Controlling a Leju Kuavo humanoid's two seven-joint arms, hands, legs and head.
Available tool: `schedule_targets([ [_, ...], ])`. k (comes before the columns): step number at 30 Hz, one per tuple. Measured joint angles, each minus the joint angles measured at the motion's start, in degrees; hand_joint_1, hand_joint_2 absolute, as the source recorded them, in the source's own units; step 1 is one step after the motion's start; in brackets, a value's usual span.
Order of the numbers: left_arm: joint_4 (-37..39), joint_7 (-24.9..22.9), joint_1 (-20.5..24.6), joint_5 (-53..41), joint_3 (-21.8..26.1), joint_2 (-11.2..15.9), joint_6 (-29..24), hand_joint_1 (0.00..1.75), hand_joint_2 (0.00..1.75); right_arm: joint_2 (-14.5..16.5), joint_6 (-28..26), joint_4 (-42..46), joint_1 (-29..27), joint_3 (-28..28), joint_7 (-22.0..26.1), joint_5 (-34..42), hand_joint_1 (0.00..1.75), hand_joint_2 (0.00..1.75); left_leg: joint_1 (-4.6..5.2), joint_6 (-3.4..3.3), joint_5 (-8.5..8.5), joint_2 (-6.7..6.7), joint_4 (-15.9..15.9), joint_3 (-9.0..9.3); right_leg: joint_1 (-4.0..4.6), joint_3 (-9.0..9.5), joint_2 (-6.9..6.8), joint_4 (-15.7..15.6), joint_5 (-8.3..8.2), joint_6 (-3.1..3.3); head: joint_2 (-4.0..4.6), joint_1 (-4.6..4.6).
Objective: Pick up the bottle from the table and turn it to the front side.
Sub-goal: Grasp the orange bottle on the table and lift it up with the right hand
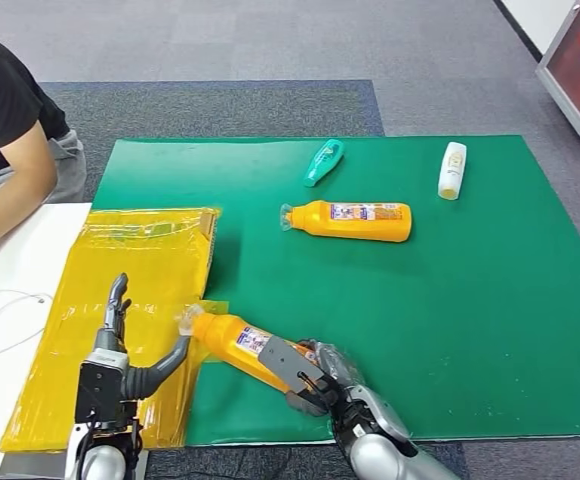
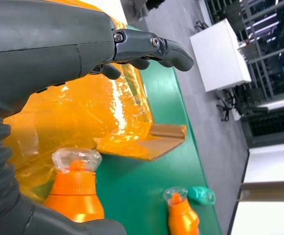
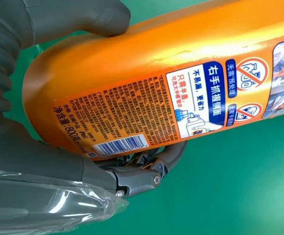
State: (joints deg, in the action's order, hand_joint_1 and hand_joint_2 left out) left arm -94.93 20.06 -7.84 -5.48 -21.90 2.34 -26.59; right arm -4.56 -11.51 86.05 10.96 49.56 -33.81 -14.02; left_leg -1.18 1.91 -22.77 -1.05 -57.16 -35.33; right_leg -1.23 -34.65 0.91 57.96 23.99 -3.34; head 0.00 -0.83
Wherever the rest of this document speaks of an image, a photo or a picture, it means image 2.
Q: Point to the green table mat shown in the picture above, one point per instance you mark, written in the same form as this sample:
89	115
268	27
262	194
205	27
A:
137	181

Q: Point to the orange bottle with clear cap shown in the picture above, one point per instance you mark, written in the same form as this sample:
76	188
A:
74	194
181	217

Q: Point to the white box table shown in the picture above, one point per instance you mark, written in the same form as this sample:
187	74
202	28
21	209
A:
217	55

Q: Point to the white side table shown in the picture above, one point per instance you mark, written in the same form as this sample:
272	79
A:
107	8

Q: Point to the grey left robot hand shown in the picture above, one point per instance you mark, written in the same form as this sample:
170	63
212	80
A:
38	39

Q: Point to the cardboard wrapped in yellow film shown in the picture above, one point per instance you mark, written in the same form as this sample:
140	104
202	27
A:
83	110

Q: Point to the black chair base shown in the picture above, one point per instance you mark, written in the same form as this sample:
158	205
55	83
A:
226	105

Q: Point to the teal translucent bottle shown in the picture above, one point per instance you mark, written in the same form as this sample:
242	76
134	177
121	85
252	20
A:
202	195

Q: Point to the grey metal shelf rack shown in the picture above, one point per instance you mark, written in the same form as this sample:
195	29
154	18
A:
266	48

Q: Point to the person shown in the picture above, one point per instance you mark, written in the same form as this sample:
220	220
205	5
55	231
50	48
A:
134	8

